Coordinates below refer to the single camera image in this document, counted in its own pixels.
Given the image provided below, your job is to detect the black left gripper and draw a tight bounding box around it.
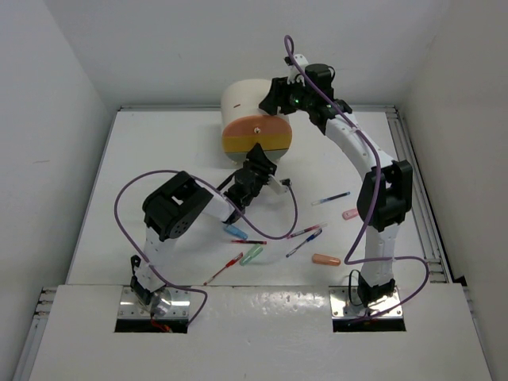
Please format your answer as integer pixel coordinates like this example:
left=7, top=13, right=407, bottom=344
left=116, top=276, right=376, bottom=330
left=241, top=142, right=276, bottom=206

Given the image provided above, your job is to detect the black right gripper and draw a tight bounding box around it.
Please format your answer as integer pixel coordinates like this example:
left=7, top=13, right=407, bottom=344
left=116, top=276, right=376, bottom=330
left=260, top=74, right=314, bottom=116

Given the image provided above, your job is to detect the yellow drawer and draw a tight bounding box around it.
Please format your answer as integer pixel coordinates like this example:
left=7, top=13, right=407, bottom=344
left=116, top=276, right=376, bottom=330
left=223, top=134, right=294, bottom=154

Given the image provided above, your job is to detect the orange top drawer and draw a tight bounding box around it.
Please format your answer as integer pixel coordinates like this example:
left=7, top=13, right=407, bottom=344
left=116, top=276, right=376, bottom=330
left=222, top=115, right=292, bottom=137

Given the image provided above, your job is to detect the cream drawer cabinet shell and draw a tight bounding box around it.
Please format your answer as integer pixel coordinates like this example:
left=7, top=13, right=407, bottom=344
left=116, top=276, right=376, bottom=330
left=221, top=79, right=290, bottom=127

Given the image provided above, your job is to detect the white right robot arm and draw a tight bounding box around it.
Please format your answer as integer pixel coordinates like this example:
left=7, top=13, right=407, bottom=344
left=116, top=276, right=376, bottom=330
left=259, top=63, right=413, bottom=306

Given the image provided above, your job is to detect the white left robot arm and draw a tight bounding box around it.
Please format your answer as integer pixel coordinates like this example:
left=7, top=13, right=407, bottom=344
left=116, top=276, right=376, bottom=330
left=142, top=143, right=277, bottom=254

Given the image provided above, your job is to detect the blue correction tape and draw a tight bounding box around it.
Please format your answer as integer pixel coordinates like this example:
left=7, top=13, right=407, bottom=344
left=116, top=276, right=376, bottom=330
left=223, top=225, right=248, bottom=240

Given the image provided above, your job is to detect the blue refill pen clear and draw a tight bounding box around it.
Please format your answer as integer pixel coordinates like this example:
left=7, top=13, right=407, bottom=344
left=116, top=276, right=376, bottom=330
left=310, top=191, right=350, bottom=206

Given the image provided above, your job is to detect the red pen dark cap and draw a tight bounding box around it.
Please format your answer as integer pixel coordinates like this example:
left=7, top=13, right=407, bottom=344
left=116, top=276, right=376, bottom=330
left=230, top=240, right=267, bottom=245

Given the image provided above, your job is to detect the pink red gel pen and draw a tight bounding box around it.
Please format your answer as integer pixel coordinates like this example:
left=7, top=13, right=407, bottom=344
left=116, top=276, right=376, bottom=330
left=286, top=222, right=328, bottom=239

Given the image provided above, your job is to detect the green correction tape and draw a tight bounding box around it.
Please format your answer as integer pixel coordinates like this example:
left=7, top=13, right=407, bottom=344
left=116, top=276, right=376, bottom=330
left=240, top=244, right=264, bottom=266

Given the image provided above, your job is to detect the blue gel pen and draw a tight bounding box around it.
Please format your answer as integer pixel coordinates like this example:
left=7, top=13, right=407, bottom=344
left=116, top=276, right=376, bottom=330
left=285, top=228, right=323, bottom=258

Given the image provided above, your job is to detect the red pen clear clip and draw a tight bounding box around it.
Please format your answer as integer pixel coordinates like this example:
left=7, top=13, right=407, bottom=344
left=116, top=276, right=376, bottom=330
left=202, top=252, right=244, bottom=286

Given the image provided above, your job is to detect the pink correction tape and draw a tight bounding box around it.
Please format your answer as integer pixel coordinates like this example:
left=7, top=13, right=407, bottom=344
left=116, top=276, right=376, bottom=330
left=342, top=209, right=359, bottom=221

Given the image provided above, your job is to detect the orange correction tape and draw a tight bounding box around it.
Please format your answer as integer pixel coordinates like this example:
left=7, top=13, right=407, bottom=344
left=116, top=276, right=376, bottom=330
left=312, top=253, right=341, bottom=267

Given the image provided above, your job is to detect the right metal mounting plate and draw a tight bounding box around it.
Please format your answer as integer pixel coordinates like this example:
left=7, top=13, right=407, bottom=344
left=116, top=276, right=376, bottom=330
left=329, top=286, right=403, bottom=320

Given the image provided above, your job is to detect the metal mounting plate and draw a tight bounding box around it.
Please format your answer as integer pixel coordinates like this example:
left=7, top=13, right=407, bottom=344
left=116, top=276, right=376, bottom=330
left=117, top=287, right=191, bottom=320
left=329, top=286, right=403, bottom=320

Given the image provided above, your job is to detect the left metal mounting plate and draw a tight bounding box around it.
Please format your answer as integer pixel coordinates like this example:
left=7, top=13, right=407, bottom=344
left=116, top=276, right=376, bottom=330
left=117, top=287, right=191, bottom=320

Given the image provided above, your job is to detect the white front shelf board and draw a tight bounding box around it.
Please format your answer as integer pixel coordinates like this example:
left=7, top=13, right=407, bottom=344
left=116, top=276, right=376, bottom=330
left=31, top=284, right=491, bottom=380

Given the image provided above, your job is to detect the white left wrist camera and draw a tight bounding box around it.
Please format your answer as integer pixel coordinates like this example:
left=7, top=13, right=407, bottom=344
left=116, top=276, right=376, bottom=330
left=267, top=175, right=291, bottom=195

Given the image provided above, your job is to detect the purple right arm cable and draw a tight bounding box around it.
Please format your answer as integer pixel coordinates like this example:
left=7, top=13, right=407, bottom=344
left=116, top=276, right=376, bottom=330
left=283, top=34, right=432, bottom=321

